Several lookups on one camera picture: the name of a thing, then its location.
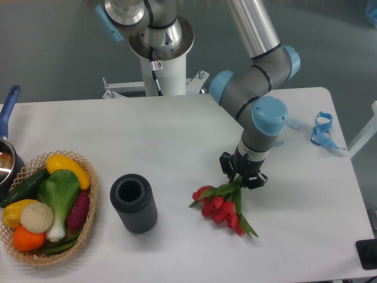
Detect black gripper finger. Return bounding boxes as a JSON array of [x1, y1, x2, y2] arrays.
[[242, 173, 268, 189], [219, 156, 236, 180]]

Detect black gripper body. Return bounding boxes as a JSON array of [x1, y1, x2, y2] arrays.
[[221, 152, 264, 176]]

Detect red tulip bouquet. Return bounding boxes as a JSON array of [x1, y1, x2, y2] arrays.
[[189, 176, 258, 237]]

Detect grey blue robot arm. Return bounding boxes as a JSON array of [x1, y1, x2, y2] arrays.
[[95, 1, 300, 189]]

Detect small pale blue cap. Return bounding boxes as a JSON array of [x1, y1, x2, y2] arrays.
[[286, 118, 302, 130]]

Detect dark grey ribbed vase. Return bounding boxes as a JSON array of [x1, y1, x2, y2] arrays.
[[110, 173, 158, 234]]

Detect black device at edge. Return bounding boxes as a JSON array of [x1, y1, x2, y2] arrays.
[[355, 239, 376, 270]]

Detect purple sweet potato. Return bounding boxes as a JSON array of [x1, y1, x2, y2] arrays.
[[66, 190, 90, 230]]

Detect green bok choy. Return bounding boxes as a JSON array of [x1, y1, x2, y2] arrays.
[[37, 169, 80, 242]]

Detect yellow squash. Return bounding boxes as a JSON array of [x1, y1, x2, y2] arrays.
[[46, 154, 91, 190]]

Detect green bean pods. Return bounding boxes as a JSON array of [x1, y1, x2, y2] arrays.
[[42, 233, 79, 256]]

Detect woven wicker basket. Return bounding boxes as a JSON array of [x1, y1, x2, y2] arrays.
[[1, 150, 98, 266]]

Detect green cucumber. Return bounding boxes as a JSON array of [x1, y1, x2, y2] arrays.
[[1, 168, 50, 208]]

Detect orange fruit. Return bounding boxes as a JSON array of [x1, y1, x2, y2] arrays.
[[12, 226, 45, 252]]

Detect yellow bell pepper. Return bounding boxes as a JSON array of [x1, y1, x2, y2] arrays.
[[2, 199, 37, 229]]

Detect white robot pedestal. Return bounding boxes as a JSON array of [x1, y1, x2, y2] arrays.
[[102, 35, 210, 100]]

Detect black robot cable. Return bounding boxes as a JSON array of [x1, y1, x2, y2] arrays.
[[148, 46, 164, 97]]

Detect white frame at right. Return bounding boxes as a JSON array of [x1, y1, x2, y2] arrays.
[[348, 101, 376, 159]]

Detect blue handled saucepan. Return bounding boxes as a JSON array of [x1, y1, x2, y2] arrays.
[[1, 85, 24, 200]]

